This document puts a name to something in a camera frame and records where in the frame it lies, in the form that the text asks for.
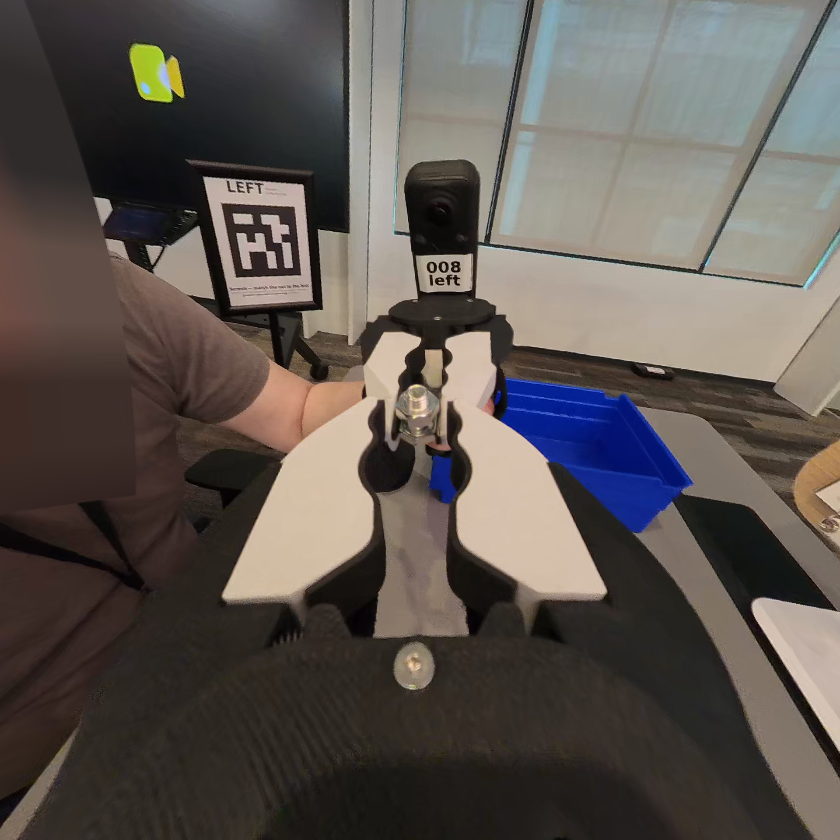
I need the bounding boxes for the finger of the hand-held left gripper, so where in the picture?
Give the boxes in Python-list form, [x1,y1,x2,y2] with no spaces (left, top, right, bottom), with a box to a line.
[363,335,416,454]
[437,333,497,448]

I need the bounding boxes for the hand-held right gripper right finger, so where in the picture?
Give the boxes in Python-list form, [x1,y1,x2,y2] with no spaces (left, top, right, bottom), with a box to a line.
[449,397,609,606]

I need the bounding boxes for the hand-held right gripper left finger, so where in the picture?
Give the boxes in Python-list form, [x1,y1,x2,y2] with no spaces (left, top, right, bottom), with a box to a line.
[221,397,385,606]

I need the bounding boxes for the thick short steel bolt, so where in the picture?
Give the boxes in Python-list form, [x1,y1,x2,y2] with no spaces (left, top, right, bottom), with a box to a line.
[395,386,442,442]

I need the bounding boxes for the blue plastic bin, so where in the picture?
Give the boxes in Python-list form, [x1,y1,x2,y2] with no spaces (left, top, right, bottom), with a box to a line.
[430,377,695,534]

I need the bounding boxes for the person's left forearm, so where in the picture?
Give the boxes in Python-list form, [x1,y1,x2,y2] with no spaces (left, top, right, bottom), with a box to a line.
[266,357,366,455]

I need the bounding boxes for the framed marker sign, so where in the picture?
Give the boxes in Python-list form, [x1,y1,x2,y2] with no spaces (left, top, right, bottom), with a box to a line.
[187,159,324,316]

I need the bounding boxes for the large grid window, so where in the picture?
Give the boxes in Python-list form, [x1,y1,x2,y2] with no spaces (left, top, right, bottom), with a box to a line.
[394,0,840,291]

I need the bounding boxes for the person's torso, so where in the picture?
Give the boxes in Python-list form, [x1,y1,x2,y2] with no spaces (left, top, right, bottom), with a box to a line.
[0,252,317,803]

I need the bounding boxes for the black television screen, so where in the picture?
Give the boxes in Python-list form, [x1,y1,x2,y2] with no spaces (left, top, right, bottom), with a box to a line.
[23,0,350,235]

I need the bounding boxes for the wooden display board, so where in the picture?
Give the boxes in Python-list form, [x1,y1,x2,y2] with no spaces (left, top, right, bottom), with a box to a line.
[793,440,840,535]

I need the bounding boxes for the small tablet screen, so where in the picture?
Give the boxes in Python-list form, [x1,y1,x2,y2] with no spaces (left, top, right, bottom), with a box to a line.
[104,203,176,242]

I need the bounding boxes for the white stand base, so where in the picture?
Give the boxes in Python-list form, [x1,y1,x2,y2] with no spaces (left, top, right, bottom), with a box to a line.
[751,597,840,753]

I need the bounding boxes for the black shoulder strap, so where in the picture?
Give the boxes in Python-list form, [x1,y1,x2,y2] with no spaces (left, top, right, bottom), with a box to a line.
[0,502,149,593]

